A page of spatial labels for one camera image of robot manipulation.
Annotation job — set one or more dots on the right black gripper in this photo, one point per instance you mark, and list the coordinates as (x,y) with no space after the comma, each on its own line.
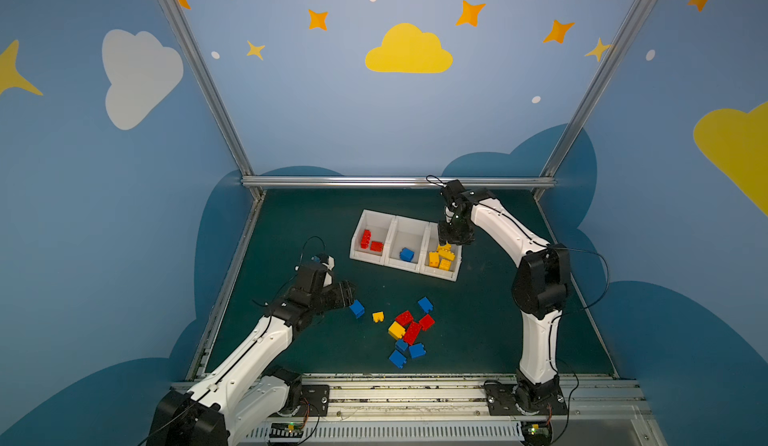
(454,230)

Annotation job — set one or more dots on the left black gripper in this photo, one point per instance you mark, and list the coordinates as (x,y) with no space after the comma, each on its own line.
(339,295)

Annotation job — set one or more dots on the yellow lego brick studs up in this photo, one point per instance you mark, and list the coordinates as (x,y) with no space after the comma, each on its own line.
(445,252)

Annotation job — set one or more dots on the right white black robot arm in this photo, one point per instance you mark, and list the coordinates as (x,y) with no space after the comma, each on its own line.
(540,287)

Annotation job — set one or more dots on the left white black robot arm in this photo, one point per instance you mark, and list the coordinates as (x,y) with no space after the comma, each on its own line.
(221,408)

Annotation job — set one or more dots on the white three-compartment bin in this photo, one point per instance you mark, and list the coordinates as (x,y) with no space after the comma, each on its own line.
(396,233)

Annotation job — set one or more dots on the yellow lego brick lower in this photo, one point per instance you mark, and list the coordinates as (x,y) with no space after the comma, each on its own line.
(396,331)

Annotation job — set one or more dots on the blue lego brick small lower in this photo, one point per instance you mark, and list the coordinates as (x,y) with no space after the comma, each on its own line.
(401,345)

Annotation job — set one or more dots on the red long lego brick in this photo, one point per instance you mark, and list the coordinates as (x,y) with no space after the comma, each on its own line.
(412,333)

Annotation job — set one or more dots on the left circuit board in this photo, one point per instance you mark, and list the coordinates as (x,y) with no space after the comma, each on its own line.
(285,432)

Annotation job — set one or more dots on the circuit board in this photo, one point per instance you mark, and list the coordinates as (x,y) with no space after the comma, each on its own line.
(536,434)
(285,432)

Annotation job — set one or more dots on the right circuit board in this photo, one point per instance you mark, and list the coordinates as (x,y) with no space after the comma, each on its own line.
(536,434)

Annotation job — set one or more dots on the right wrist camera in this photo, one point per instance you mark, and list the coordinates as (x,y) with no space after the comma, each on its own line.
(452,193)

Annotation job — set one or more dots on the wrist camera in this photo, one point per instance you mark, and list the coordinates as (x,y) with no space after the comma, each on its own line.
(452,193)
(324,259)

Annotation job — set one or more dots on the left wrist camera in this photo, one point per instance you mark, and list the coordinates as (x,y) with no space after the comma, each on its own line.
(324,259)

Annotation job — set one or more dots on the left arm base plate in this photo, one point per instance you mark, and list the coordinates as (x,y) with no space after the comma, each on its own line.
(307,400)

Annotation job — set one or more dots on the aluminium frame back bar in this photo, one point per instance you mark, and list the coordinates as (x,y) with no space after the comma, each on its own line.
(317,182)

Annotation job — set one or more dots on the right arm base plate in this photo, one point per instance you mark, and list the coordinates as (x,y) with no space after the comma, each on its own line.
(506,399)

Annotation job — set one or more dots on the aluminium front rail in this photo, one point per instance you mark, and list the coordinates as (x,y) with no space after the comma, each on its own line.
(452,410)

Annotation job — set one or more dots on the aluminium frame left post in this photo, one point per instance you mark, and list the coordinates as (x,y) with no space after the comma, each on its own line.
(175,16)

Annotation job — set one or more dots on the aluminium frame post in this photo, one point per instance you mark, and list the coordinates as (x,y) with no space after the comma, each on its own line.
(175,16)
(632,24)

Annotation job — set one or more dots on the aluminium frame right post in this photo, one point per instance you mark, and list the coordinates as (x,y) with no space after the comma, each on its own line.
(632,24)

